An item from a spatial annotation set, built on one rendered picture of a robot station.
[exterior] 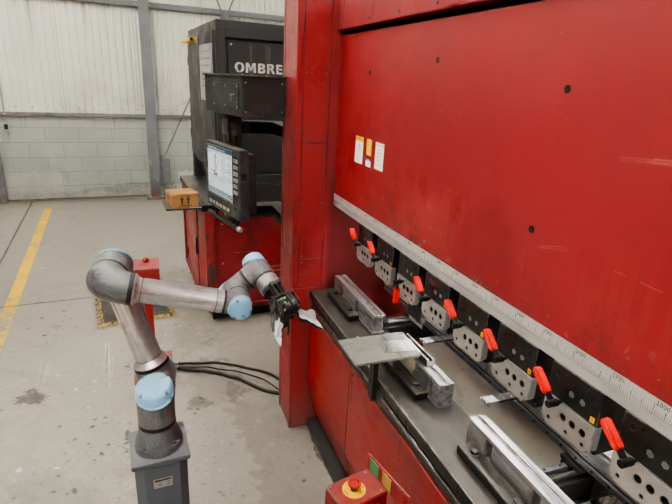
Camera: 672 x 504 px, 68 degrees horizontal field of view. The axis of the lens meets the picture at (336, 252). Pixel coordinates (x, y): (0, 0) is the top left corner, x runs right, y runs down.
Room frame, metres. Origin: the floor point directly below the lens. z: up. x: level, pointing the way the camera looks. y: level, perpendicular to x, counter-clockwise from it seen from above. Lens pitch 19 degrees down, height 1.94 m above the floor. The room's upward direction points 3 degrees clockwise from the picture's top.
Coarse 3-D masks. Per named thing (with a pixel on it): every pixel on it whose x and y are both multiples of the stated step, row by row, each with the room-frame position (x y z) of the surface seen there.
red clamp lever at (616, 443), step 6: (600, 420) 0.86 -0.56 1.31; (606, 420) 0.86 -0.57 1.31; (606, 426) 0.85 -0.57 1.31; (612, 426) 0.85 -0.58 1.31; (606, 432) 0.85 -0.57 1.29; (612, 432) 0.84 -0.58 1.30; (612, 438) 0.83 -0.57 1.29; (618, 438) 0.83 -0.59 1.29; (612, 444) 0.83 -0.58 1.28; (618, 444) 0.82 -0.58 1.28; (618, 450) 0.82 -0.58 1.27; (624, 456) 0.81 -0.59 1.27; (618, 462) 0.80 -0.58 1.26; (624, 462) 0.80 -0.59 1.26; (630, 462) 0.80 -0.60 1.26; (636, 462) 0.81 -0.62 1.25; (624, 468) 0.80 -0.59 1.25
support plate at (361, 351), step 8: (368, 336) 1.74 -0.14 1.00; (376, 336) 1.74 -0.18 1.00; (384, 336) 1.75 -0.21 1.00; (392, 336) 1.75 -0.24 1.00; (400, 336) 1.75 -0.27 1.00; (344, 344) 1.67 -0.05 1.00; (352, 344) 1.67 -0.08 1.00; (360, 344) 1.67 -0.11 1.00; (368, 344) 1.68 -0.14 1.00; (376, 344) 1.68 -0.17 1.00; (352, 352) 1.61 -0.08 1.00; (360, 352) 1.62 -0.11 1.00; (368, 352) 1.62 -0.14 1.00; (376, 352) 1.62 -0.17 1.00; (384, 352) 1.62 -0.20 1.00; (400, 352) 1.63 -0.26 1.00; (408, 352) 1.63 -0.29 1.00; (416, 352) 1.64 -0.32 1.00; (352, 360) 1.56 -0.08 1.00; (360, 360) 1.56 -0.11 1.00; (368, 360) 1.56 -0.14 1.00; (376, 360) 1.57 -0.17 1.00; (384, 360) 1.57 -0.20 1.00; (392, 360) 1.58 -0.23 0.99
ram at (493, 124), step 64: (576, 0) 1.18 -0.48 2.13; (640, 0) 1.03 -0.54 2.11; (384, 64) 2.04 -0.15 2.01; (448, 64) 1.62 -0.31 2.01; (512, 64) 1.34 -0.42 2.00; (576, 64) 1.15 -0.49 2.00; (640, 64) 1.00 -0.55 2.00; (384, 128) 2.00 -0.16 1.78; (448, 128) 1.58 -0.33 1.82; (512, 128) 1.31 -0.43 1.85; (576, 128) 1.12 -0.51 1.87; (640, 128) 0.97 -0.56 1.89; (384, 192) 1.96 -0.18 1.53; (448, 192) 1.54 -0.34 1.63; (512, 192) 1.27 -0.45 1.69; (576, 192) 1.08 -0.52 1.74; (640, 192) 0.94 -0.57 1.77; (448, 256) 1.50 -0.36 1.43; (512, 256) 1.23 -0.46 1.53; (576, 256) 1.05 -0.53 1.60; (640, 256) 0.91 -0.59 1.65; (512, 320) 1.20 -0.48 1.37; (576, 320) 1.01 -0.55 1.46; (640, 320) 0.88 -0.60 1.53; (640, 384) 0.85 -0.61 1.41
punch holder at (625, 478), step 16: (624, 416) 0.86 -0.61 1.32; (624, 432) 0.85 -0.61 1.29; (640, 432) 0.82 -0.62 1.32; (656, 432) 0.80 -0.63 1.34; (624, 448) 0.84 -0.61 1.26; (640, 448) 0.81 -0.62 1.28; (656, 448) 0.79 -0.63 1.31; (640, 464) 0.81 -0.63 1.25; (656, 464) 0.78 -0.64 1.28; (624, 480) 0.82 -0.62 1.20; (640, 480) 0.81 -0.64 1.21; (656, 480) 0.77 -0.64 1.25; (640, 496) 0.79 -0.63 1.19; (656, 496) 0.76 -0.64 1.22
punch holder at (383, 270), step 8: (384, 240) 1.93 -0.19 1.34; (384, 248) 1.91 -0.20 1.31; (392, 248) 1.85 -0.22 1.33; (376, 256) 1.97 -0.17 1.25; (384, 256) 1.91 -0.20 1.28; (392, 256) 1.84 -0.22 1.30; (376, 264) 1.96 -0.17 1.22; (384, 264) 1.90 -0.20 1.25; (392, 264) 1.84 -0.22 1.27; (376, 272) 1.96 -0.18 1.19; (384, 272) 1.89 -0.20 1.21; (392, 272) 1.84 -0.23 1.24; (384, 280) 1.88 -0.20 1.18; (392, 280) 1.84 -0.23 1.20
